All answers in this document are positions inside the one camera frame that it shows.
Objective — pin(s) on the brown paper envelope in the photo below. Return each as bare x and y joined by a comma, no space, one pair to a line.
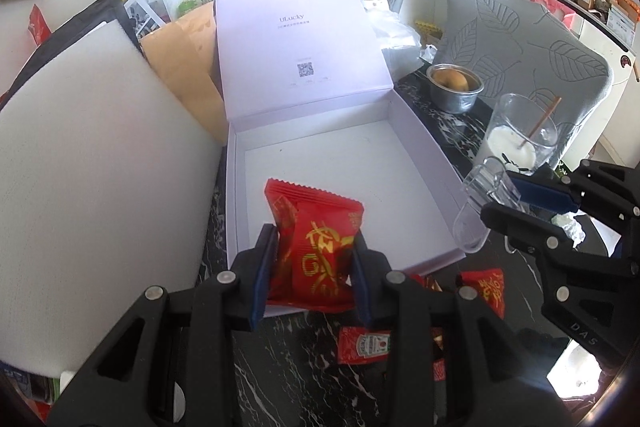
183,54

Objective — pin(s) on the large red snack packet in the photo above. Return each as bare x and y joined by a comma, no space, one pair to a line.
316,231

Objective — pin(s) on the red gold snack packet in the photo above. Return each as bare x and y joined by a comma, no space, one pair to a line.
490,286

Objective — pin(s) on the dark red tea packet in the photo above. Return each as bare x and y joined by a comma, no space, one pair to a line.
439,365

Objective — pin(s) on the steel bowl with fruit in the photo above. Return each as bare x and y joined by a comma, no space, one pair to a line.
453,89

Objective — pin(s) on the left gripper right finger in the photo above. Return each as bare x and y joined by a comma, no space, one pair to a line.
452,361

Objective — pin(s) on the glass mug with milk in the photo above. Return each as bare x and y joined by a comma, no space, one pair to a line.
521,134

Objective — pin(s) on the white gift box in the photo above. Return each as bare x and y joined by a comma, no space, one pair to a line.
310,100

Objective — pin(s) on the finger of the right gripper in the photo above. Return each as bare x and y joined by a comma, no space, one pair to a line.
606,192
540,246

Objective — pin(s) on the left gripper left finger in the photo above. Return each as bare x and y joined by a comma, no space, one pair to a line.
167,341

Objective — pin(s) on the crumpled white tissue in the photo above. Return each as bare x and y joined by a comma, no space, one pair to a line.
571,227

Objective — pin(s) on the clear plastic cup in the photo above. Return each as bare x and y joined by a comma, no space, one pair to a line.
485,183

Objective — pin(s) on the white plastic bag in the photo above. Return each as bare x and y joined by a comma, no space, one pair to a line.
399,43

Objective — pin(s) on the red ketchup sachet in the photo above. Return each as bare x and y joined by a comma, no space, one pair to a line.
358,346

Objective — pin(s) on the grey leaf pattern chair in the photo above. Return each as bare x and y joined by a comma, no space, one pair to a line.
517,46

